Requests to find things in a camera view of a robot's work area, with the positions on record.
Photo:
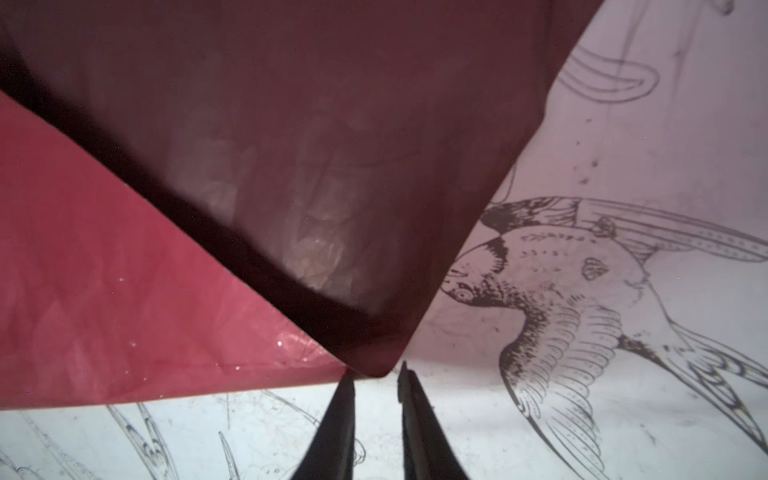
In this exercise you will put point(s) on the dark red wrapping paper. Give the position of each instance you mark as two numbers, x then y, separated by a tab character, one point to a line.
209	196

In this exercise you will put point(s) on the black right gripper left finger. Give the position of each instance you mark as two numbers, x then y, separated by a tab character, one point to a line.
330	455

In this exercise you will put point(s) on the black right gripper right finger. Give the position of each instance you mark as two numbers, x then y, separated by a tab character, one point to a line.
427	453

